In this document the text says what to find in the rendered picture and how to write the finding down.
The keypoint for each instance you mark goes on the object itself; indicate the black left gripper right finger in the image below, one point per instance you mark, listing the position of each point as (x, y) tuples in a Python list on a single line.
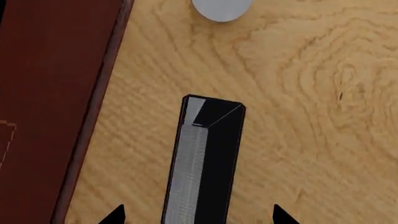
[(282, 217)]

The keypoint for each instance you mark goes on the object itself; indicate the dark red wooden caddy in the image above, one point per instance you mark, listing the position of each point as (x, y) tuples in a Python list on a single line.
[(46, 93)]

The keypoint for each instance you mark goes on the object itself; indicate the white round plate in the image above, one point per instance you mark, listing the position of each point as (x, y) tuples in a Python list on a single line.
[(220, 9)]

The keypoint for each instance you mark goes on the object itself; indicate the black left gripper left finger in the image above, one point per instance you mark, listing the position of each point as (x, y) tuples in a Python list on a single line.
[(116, 217)]

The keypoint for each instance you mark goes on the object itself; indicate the black book with grey pages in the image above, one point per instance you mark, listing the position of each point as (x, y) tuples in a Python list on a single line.
[(217, 163)]

